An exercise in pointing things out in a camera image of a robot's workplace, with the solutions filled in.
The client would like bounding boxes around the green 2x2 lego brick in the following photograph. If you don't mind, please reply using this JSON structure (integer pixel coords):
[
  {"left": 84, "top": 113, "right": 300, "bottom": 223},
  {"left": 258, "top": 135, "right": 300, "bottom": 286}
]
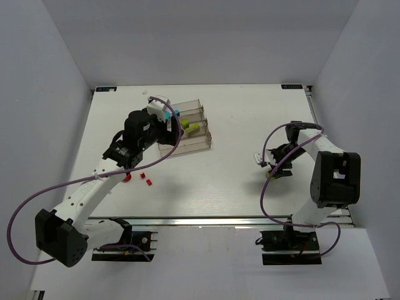
[{"left": 181, "top": 120, "right": 190, "bottom": 129}]

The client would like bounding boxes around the green 2x4 lego brick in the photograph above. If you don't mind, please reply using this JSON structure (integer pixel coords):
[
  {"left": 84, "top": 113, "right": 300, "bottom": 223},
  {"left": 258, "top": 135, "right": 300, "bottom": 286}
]
[{"left": 186, "top": 124, "right": 201, "bottom": 136}]

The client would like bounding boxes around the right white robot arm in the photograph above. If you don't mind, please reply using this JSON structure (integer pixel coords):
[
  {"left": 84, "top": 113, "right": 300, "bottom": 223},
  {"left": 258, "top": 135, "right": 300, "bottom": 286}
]
[{"left": 259, "top": 121, "right": 361, "bottom": 233}]

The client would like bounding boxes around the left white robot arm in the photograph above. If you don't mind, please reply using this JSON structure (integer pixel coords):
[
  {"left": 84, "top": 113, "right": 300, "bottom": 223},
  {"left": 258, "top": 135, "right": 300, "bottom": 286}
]
[{"left": 35, "top": 109, "right": 183, "bottom": 268}]

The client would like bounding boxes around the clear tiered acrylic container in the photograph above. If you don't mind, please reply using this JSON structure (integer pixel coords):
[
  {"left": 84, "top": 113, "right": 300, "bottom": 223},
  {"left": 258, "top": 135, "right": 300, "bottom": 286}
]
[{"left": 169, "top": 99, "right": 212, "bottom": 156}]

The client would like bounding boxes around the left blue table label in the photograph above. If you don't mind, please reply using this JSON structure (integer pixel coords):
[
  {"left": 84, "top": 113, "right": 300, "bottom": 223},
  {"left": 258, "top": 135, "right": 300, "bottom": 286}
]
[{"left": 95, "top": 86, "right": 117, "bottom": 93}]

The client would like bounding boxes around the blue table label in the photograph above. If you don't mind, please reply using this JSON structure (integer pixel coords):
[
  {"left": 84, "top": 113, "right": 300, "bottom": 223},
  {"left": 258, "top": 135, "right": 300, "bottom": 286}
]
[
  {"left": 95, "top": 86, "right": 117, "bottom": 93},
  {"left": 281, "top": 84, "right": 303, "bottom": 89}
]

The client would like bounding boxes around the right blue table label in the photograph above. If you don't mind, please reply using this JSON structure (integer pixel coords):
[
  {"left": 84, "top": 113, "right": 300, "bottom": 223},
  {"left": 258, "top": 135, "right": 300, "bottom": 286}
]
[{"left": 281, "top": 84, "right": 303, "bottom": 89}]

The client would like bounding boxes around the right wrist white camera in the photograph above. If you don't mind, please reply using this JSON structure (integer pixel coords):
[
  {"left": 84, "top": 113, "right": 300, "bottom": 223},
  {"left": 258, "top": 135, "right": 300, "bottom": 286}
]
[{"left": 253, "top": 152, "right": 269, "bottom": 168}]

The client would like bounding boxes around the wrist white camera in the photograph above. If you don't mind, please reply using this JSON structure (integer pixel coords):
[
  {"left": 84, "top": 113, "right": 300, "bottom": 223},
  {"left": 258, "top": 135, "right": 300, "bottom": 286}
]
[
  {"left": 146, "top": 96, "right": 171, "bottom": 123},
  {"left": 253, "top": 152, "right": 269, "bottom": 168}
]

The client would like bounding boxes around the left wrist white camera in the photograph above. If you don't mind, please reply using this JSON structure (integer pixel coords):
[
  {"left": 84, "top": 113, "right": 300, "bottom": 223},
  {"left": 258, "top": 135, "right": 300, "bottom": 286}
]
[{"left": 146, "top": 96, "right": 171, "bottom": 123}]

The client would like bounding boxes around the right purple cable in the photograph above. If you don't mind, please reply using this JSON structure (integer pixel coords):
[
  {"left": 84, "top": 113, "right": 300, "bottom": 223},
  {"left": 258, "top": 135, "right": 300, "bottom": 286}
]
[{"left": 261, "top": 122, "right": 342, "bottom": 258}]

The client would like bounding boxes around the purple cable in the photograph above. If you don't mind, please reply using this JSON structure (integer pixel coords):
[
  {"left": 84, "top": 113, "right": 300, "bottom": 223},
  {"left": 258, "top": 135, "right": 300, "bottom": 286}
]
[
  {"left": 6, "top": 96, "right": 184, "bottom": 266},
  {"left": 261, "top": 122, "right": 342, "bottom": 258}
]

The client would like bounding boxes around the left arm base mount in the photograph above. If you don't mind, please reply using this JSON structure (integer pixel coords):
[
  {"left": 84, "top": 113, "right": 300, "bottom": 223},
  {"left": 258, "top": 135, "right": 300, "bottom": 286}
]
[{"left": 82, "top": 217, "right": 158, "bottom": 262}]

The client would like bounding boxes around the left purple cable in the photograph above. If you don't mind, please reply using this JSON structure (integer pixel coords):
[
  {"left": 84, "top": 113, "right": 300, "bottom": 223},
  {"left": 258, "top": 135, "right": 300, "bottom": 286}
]
[{"left": 6, "top": 96, "right": 184, "bottom": 266}]

